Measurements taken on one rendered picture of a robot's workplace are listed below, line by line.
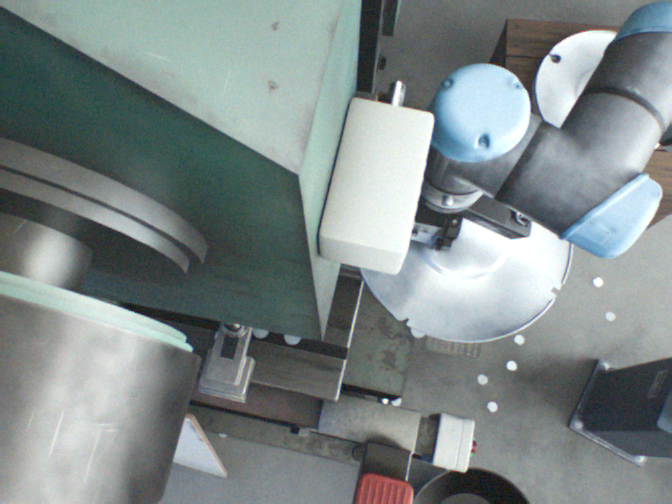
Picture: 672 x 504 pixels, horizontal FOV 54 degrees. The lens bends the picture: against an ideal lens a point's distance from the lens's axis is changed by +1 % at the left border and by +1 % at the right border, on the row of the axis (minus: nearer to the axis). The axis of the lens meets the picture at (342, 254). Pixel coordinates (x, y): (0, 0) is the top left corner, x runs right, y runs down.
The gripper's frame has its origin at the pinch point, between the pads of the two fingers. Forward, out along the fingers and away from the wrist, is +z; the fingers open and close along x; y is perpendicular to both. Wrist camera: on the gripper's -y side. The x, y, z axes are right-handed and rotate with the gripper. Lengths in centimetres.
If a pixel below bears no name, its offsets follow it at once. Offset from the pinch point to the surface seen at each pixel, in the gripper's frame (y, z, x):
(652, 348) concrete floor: -63, 80, -9
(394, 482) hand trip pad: -0.7, 4.0, 30.7
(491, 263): -7.4, 1.5, 1.7
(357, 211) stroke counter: 9, -53, 17
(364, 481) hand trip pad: 2.8, 3.9, 31.4
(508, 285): -10.1, 2.2, 3.9
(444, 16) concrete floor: 3, 81, -89
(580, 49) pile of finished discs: -25, 42, -60
